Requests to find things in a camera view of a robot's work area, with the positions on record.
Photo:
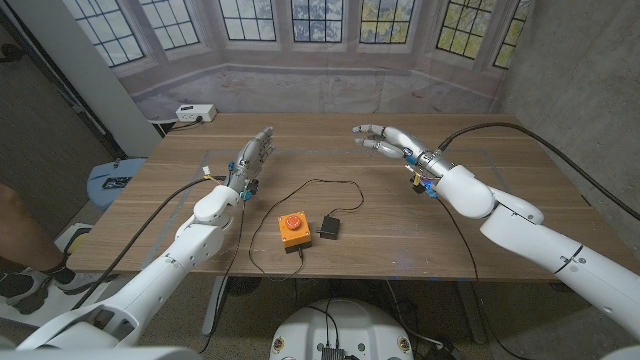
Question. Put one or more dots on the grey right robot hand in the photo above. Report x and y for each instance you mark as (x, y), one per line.
(405, 142)

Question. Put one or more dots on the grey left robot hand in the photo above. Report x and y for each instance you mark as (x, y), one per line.
(250, 157)

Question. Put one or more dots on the orange box with red button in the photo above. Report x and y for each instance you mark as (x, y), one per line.
(294, 232)

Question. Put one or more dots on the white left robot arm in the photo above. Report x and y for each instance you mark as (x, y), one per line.
(160, 275)

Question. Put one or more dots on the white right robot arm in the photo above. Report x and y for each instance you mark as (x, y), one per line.
(540, 245)

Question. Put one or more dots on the white power strip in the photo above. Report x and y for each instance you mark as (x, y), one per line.
(195, 113)

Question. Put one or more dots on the black power adapter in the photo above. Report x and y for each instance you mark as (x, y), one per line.
(329, 227)

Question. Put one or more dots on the white floor device yellow pad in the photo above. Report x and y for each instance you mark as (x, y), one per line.
(75, 240)

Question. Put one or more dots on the printed window backdrop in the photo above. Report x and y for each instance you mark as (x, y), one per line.
(310, 90)

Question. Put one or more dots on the blue round stool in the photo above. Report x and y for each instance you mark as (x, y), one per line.
(107, 197)

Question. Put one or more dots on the grey table leg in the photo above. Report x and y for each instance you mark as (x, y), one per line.
(214, 305)
(470, 312)

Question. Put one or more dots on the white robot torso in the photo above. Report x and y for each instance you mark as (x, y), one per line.
(345, 325)

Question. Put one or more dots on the grey white sneaker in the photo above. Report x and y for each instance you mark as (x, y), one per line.
(82, 282)

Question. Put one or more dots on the person's bare leg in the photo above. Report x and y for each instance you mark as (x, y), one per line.
(25, 230)

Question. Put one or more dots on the black sneaker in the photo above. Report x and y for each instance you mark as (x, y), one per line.
(22, 292)

